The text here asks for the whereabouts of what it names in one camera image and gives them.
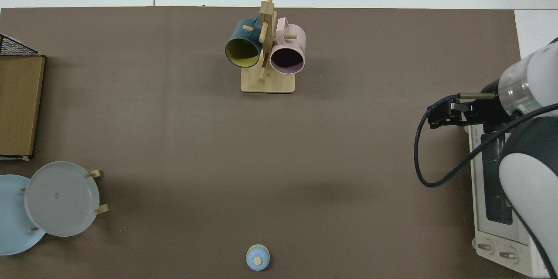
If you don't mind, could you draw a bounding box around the pale toaster oven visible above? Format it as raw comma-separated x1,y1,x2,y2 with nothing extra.
468,124,558,278

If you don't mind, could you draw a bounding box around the pink cup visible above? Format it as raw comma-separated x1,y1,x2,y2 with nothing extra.
269,17,306,75

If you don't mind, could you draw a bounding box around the wooden cup stand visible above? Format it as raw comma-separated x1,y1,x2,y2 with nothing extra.
241,0,298,94

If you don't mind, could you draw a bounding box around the dark teal cup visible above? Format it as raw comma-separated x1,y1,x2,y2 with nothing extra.
225,17,262,68

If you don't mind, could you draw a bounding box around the small blue round thing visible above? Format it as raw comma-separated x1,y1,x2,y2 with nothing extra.
246,245,270,271

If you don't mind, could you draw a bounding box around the brown table cloth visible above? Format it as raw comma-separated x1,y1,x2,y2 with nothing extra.
0,7,527,279

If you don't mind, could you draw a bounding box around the wooden plate rack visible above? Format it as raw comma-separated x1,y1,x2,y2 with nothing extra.
20,169,109,232

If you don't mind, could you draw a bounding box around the grey plate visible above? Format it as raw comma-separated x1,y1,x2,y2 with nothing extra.
24,161,100,237

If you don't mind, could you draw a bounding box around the light blue plate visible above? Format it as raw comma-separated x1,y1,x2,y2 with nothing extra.
0,174,46,256

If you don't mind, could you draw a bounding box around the wire basket with wooden floor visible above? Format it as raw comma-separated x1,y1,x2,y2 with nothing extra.
0,34,46,161

